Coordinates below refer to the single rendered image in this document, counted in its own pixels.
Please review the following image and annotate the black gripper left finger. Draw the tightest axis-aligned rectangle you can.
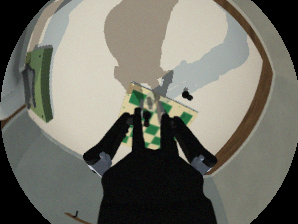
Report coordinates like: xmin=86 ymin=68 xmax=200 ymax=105
xmin=83 ymin=99 xmax=148 ymax=180

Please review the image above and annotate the black chess piece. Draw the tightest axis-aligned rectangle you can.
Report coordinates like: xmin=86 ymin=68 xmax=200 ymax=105
xmin=143 ymin=111 xmax=151 ymax=127

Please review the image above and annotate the green and cream chessboard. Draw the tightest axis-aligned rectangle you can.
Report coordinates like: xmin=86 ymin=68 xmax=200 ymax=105
xmin=118 ymin=82 xmax=199 ymax=150

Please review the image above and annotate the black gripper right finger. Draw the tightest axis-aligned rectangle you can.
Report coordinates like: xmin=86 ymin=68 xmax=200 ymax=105
xmin=156 ymin=101 xmax=217 ymax=180

